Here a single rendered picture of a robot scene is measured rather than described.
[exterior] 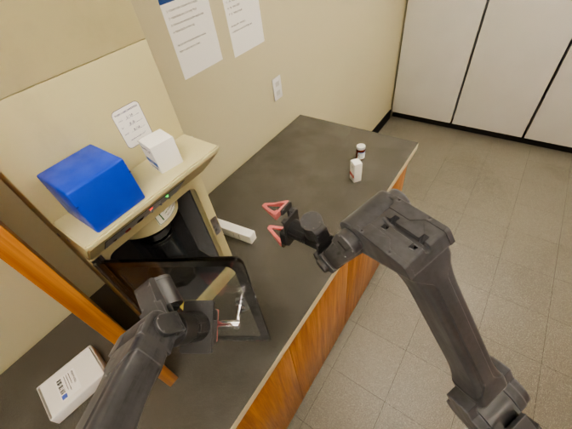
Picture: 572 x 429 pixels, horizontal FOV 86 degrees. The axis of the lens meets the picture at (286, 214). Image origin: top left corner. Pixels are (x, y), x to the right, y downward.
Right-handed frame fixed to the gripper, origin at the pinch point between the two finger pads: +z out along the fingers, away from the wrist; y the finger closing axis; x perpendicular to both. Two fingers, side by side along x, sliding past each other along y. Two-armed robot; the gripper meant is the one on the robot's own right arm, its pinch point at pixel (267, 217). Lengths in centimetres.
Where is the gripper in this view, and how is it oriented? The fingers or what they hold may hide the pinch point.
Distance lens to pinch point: 93.4
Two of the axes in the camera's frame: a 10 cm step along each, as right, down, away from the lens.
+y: -1.1, -6.9, -7.1
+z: -8.2, -3.4, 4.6
